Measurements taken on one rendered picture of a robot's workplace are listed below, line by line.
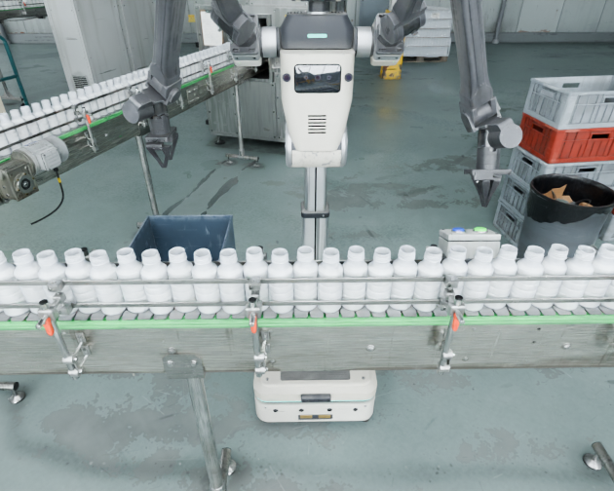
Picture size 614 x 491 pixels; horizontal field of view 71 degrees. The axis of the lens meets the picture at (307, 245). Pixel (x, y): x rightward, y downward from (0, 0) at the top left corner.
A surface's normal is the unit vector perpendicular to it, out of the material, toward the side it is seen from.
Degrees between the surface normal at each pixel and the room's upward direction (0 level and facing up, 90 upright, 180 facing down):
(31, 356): 90
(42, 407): 0
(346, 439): 0
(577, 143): 90
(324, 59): 90
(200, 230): 90
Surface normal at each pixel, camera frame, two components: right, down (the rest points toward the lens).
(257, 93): -0.29, 0.52
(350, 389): 0.01, -0.44
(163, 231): 0.02, 0.55
